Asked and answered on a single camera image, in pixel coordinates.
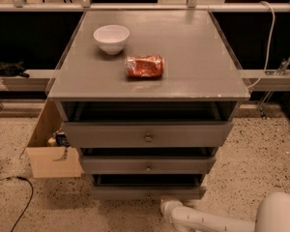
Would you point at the black object on ledge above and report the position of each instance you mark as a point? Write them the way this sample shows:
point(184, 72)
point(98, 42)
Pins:
point(13, 69)

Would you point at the grey top drawer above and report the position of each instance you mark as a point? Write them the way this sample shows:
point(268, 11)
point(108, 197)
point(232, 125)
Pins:
point(147, 134)

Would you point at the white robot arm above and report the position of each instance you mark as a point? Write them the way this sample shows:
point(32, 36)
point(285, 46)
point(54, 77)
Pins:
point(273, 215)

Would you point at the grey middle drawer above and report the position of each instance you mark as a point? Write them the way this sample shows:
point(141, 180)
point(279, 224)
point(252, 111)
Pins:
point(147, 165)

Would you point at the white ceramic bowl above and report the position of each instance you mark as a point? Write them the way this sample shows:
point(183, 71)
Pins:
point(111, 39)

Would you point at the wooden box on floor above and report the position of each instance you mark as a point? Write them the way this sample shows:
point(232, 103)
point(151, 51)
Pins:
point(47, 159)

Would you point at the grey drawer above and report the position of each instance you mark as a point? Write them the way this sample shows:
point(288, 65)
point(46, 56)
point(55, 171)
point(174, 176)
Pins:
point(147, 134)
point(148, 186)
point(147, 165)

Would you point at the grey drawer cabinet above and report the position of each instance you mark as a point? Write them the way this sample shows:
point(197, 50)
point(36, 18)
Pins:
point(200, 81)

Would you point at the crushed orange soda can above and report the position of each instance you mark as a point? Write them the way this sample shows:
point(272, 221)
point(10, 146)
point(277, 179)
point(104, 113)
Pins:
point(149, 66)

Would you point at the grey bottom drawer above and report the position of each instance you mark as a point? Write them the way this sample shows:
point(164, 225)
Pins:
point(148, 186)

